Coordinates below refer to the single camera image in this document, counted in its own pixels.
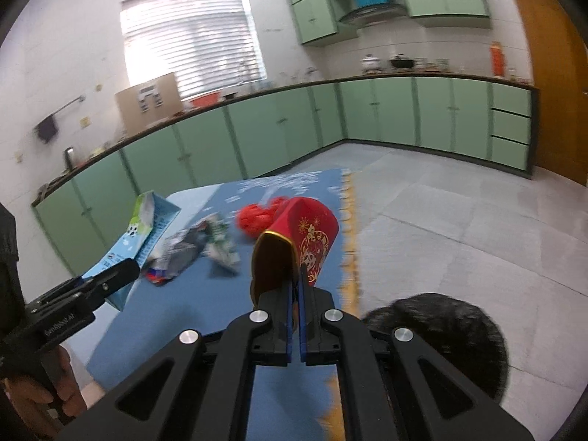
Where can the dark hanging towel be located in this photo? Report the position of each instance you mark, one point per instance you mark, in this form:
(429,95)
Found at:
(47,131)

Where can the person's dark-haired head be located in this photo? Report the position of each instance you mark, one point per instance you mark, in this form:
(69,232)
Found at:
(441,335)

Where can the brown cardboard box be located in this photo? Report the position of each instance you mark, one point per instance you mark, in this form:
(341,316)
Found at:
(133,110)

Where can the person's left hand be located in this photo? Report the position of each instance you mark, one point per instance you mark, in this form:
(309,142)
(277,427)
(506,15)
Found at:
(27,393)

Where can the blue milk carton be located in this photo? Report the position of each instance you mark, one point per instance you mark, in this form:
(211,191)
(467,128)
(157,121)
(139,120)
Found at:
(147,225)

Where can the metal towel rail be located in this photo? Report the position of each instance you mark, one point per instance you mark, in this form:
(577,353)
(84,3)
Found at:
(69,104)

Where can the white window blinds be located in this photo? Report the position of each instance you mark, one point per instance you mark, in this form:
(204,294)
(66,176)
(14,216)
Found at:
(193,41)

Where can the black range hood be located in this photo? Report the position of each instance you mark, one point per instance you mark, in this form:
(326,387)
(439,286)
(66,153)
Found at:
(372,13)

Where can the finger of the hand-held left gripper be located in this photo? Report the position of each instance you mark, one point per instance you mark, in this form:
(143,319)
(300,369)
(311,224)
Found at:
(117,275)

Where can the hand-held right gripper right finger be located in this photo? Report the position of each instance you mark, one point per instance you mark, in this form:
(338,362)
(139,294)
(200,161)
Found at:
(303,335)

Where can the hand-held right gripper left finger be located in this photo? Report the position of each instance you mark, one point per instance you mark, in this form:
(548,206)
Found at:
(289,335)

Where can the blue printed tablecloth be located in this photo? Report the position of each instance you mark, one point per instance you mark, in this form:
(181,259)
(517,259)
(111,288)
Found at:
(220,303)

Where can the red mesh bag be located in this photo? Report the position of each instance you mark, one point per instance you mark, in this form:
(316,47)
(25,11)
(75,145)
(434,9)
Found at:
(252,218)

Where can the white cooking pot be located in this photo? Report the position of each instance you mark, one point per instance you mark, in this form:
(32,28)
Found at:
(369,64)

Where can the black wok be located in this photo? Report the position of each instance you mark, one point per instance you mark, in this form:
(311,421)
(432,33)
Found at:
(402,62)

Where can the dark cloth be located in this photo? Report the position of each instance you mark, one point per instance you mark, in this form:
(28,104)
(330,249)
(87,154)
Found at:
(8,266)

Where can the steel electric kettle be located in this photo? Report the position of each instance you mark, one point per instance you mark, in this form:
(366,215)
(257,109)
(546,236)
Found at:
(69,158)

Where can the silver printed snack wrapper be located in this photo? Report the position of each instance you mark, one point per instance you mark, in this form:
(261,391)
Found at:
(179,250)

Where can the red plastic basin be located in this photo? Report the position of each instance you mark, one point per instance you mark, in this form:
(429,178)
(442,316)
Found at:
(204,100)

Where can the green white wrapper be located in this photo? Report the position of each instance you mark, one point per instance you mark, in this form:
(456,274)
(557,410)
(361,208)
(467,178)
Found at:
(220,243)

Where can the brown wooden door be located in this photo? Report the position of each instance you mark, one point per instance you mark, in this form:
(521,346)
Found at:
(551,92)

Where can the red thermos flask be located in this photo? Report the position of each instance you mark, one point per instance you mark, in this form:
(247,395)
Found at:
(497,59)

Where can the red gold snack bag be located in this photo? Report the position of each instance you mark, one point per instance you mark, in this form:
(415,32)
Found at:
(312,234)

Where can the green lower cabinets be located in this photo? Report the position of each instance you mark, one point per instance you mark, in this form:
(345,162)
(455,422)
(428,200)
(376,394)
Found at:
(257,133)

